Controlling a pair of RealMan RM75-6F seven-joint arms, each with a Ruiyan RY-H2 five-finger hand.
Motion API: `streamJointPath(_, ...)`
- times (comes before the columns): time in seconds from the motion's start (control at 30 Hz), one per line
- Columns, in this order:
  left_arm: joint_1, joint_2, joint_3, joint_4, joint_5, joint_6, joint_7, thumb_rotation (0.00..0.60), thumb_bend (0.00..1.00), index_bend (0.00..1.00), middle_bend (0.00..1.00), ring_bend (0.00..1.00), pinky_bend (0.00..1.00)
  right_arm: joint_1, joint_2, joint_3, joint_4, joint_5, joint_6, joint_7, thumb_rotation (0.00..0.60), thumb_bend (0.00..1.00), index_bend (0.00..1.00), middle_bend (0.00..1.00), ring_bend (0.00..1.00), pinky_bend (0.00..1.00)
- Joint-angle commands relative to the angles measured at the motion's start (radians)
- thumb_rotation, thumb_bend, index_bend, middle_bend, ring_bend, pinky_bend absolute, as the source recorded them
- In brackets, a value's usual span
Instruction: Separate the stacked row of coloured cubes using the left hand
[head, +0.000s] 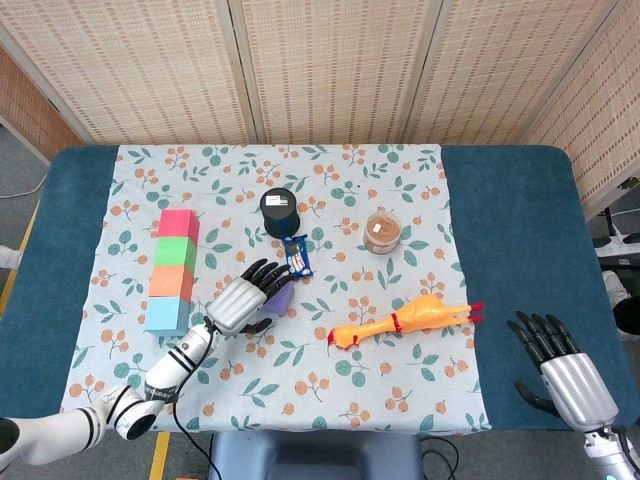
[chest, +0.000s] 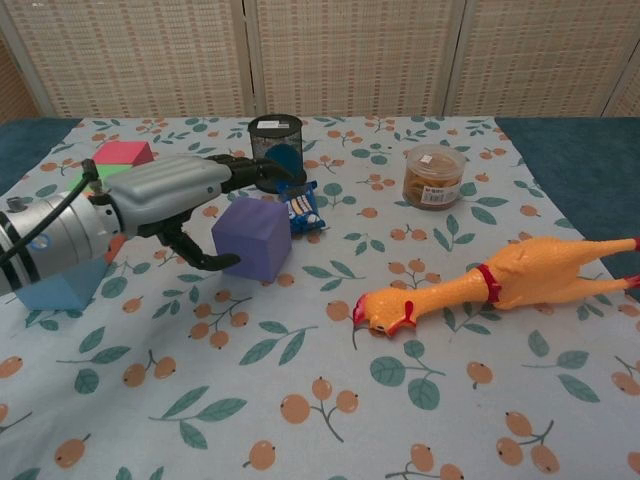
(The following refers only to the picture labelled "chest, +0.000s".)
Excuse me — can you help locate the purple foam cube block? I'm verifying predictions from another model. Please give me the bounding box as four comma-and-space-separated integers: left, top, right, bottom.
210, 195, 294, 281

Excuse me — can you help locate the black mesh pen holder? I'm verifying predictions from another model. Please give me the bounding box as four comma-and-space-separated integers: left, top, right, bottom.
247, 114, 309, 194

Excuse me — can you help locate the floral print tablecloth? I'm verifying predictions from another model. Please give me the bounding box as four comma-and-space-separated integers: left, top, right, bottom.
0, 115, 640, 480

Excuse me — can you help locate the light blue foam cube block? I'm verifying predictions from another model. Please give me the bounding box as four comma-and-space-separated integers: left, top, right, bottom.
17, 257, 110, 312

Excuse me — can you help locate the green foam cube block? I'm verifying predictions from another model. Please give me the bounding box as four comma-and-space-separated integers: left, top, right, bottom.
67, 163, 135, 194

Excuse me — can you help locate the pink foam cube block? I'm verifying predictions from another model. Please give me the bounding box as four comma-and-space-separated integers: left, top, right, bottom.
92, 141, 155, 166

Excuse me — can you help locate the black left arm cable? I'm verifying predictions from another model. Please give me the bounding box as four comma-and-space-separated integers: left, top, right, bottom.
0, 158, 109, 264

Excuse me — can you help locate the clear jar of rubber bands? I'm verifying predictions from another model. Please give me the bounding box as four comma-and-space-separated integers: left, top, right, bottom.
402, 143, 466, 212

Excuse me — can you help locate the beige bamboo screen panel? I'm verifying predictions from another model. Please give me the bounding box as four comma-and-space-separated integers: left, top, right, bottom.
244, 0, 471, 119
0, 0, 254, 120
447, 0, 640, 119
597, 59, 640, 119

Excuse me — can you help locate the blue cookie snack packet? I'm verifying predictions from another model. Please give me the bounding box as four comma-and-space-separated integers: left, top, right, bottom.
277, 179, 329, 236

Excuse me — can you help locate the yellow rubber chicken toy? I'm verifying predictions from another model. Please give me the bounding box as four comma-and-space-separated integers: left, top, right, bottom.
352, 235, 640, 339

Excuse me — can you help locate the brown bamboo screen panel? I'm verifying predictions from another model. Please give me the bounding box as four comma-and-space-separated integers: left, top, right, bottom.
0, 37, 44, 124

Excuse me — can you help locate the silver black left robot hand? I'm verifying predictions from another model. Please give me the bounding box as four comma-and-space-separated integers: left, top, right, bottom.
82, 153, 310, 274

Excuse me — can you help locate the orange foam cube block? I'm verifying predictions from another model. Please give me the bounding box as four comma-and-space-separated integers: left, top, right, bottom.
103, 232, 127, 265

